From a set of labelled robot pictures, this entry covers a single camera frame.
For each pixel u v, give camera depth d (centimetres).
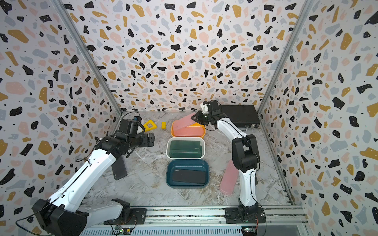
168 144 95
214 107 77
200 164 90
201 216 76
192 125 96
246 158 56
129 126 57
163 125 113
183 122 94
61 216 36
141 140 69
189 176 86
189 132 101
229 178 85
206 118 83
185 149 96
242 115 121
